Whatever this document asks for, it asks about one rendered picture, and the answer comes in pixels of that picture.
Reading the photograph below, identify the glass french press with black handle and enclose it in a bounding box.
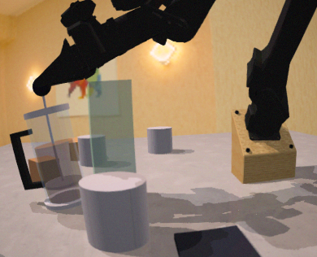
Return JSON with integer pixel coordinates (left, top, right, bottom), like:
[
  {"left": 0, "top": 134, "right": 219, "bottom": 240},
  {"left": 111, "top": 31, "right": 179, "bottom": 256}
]
[{"left": 10, "top": 82, "right": 85, "bottom": 211}]

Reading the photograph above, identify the grey cylinder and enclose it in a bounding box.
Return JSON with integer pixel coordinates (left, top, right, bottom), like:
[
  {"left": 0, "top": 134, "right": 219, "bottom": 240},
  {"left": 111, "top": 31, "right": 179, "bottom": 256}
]
[
  {"left": 147, "top": 126, "right": 173, "bottom": 155},
  {"left": 78, "top": 135, "right": 93, "bottom": 168},
  {"left": 79, "top": 172, "right": 150, "bottom": 253}
]

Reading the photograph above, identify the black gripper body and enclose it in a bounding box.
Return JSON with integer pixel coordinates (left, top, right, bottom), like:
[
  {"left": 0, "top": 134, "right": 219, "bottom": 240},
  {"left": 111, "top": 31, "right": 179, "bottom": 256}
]
[{"left": 67, "top": 17, "right": 134, "bottom": 80}]

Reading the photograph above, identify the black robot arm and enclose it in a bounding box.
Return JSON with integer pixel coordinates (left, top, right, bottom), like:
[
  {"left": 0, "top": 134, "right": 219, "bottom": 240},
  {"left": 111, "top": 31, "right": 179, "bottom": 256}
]
[{"left": 60, "top": 0, "right": 317, "bottom": 141}]

